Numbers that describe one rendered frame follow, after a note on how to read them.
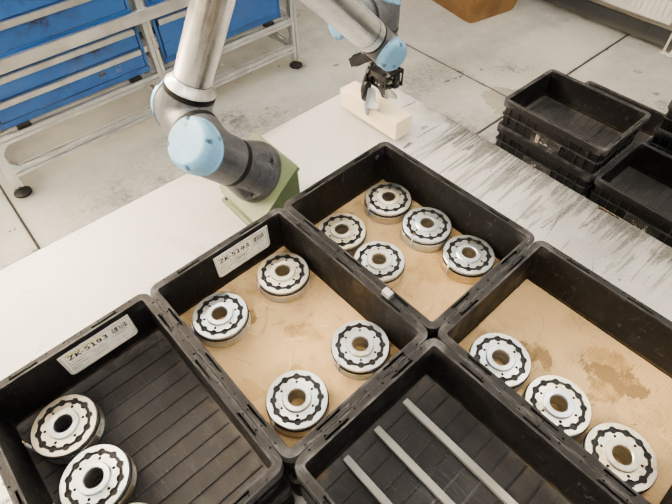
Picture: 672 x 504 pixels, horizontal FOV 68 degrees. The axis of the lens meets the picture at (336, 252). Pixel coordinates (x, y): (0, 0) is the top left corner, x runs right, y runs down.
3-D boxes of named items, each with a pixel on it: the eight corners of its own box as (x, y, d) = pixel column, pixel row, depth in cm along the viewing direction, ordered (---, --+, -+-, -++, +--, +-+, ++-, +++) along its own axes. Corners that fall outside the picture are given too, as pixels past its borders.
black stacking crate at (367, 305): (166, 324, 97) (148, 291, 88) (285, 244, 109) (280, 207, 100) (295, 486, 78) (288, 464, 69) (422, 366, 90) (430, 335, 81)
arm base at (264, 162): (224, 184, 128) (195, 174, 120) (253, 133, 126) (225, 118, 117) (260, 213, 121) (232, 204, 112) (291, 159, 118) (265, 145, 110)
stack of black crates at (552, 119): (477, 190, 212) (502, 98, 178) (520, 159, 224) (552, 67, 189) (559, 243, 193) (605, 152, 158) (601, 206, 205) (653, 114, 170)
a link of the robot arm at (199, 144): (224, 196, 114) (178, 180, 102) (200, 159, 120) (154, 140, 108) (257, 157, 110) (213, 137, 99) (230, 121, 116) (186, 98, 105)
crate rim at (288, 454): (149, 296, 89) (145, 289, 87) (281, 213, 101) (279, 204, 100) (290, 469, 70) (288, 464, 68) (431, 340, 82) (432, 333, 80)
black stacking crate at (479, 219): (287, 243, 109) (281, 206, 100) (382, 179, 121) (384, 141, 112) (424, 365, 90) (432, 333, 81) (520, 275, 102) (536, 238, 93)
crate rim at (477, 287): (281, 213, 101) (280, 204, 100) (384, 147, 114) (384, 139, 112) (431, 340, 82) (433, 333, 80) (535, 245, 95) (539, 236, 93)
